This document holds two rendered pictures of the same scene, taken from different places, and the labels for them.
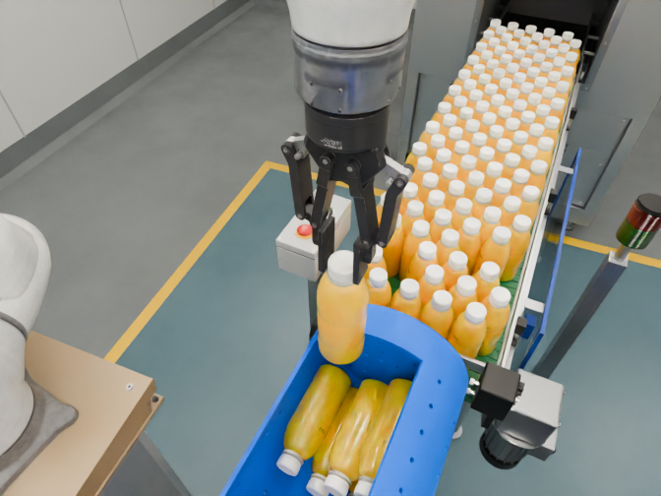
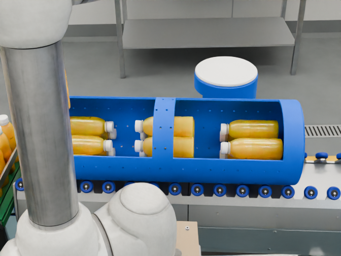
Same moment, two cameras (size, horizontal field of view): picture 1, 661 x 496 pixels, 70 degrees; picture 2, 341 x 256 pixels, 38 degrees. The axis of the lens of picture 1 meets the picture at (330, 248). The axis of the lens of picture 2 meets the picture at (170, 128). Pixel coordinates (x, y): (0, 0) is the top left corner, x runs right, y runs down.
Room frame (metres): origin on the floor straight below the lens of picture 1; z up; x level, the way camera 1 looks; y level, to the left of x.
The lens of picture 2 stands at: (0.55, 1.35, 2.06)
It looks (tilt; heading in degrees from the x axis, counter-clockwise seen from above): 34 degrees down; 248
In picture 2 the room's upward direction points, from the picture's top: 1 degrees counter-clockwise
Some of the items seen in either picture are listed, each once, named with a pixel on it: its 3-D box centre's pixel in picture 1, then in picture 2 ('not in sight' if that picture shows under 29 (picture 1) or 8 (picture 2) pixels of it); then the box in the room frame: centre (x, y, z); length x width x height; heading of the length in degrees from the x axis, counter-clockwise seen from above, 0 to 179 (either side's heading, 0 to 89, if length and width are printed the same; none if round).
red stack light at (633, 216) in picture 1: (647, 214); not in sight; (0.68, -0.63, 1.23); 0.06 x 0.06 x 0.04
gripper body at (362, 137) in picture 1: (346, 138); not in sight; (0.37, -0.01, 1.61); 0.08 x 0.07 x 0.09; 64
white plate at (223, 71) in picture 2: not in sight; (226, 70); (-0.42, -0.39, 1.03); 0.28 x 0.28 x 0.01
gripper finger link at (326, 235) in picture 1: (326, 244); not in sight; (0.38, 0.00, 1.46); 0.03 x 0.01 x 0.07; 154
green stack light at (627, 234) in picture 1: (636, 230); not in sight; (0.68, -0.63, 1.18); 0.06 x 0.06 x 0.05
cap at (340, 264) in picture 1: (343, 266); not in sight; (0.38, -0.02, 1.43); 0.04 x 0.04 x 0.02
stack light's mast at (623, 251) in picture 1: (635, 232); not in sight; (0.68, -0.63, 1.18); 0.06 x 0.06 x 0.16
